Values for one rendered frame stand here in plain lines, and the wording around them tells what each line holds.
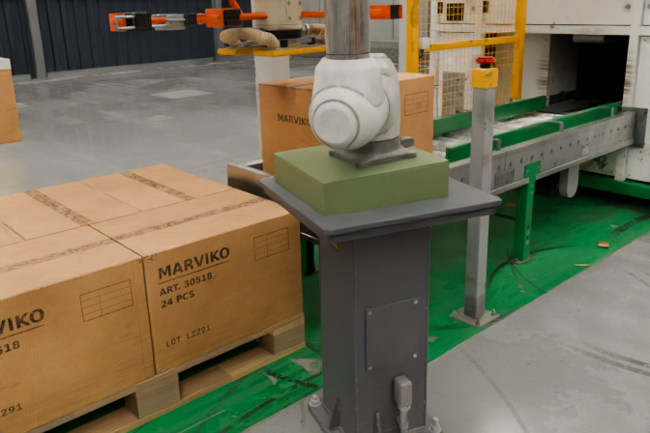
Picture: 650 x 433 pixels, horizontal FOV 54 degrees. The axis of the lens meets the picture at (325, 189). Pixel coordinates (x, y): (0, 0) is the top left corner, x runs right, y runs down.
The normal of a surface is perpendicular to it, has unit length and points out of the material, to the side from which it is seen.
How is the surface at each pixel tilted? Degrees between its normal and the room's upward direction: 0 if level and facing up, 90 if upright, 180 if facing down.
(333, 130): 97
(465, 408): 0
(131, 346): 90
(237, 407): 0
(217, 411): 0
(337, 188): 90
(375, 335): 90
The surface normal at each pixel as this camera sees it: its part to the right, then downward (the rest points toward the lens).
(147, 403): 0.67, 0.19
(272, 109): -0.72, 0.22
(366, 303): 0.40, 0.25
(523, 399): -0.03, -0.96
